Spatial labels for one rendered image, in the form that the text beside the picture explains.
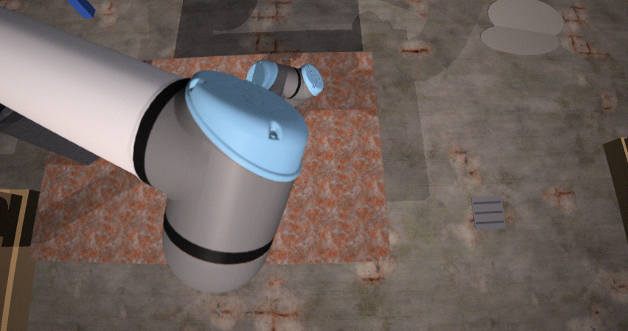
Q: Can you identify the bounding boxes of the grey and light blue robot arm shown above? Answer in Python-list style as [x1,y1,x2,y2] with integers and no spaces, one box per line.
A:
[0,6,324,293]

